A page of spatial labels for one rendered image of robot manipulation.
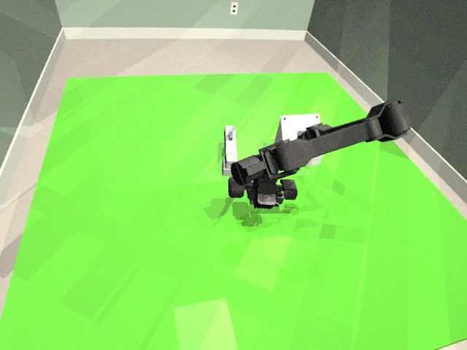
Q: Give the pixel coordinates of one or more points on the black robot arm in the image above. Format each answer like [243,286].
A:
[385,122]

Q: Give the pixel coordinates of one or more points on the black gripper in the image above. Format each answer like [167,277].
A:
[288,186]

